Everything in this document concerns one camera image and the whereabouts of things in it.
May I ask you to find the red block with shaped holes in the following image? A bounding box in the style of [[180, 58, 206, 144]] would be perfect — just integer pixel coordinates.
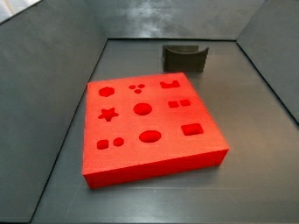
[[81, 73, 229, 189]]

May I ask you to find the black curved fixture stand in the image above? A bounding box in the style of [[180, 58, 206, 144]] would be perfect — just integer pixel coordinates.
[[162, 45, 209, 72]]

